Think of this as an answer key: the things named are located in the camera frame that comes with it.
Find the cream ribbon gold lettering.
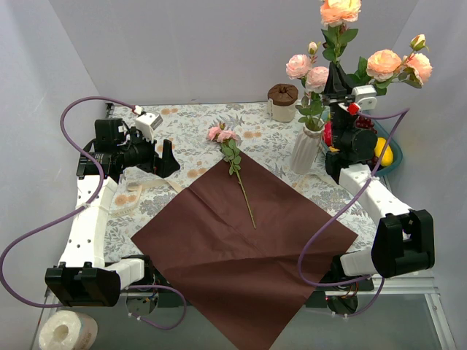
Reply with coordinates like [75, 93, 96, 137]
[111, 171, 351, 216]

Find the peach rose stem with bud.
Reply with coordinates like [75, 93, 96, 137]
[350, 34, 433, 96]

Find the peach double rose stem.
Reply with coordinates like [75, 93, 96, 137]
[320, 0, 361, 63]

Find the pink artificial flower bunch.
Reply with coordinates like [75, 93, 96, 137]
[207, 122, 257, 229]

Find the red paper bouquet wrap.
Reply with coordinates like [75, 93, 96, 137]
[132, 155, 357, 349]

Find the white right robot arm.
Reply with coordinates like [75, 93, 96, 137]
[323, 63, 435, 290]

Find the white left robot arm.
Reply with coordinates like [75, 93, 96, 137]
[45, 113, 180, 307]

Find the white ribbed ceramic vase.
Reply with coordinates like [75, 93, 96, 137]
[290, 117, 325, 174]

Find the dark purple grape bunch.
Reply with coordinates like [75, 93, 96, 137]
[355, 117, 377, 134]

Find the red dragon fruit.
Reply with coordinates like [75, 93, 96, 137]
[323, 122, 333, 147]

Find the teal plastic fruit basket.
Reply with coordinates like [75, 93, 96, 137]
[322, 114, 402, 182]

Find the yellow mango right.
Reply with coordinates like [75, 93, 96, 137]
[374, 137, 394, 167]

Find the floral patterned table mat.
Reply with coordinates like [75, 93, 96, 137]
[104, 102, 352, 263]

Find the brown and white jar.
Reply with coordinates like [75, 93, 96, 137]
[267, 84, 298, 123]

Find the white toilet paper roll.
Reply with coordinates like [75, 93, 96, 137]
[38, 310, 98, 350]

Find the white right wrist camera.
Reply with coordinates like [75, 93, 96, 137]
[338, 85, 377, 115]

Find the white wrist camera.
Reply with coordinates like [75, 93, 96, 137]
[338, 85, 377, 115]
[135, 113, 163, 142]

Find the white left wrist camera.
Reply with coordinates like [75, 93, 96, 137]
[135, 113, 163, 142]

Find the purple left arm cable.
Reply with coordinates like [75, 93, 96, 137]
[0, 96, 188, 331]

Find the aluminium frame rail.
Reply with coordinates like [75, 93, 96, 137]
[45, 264, 457, 350]

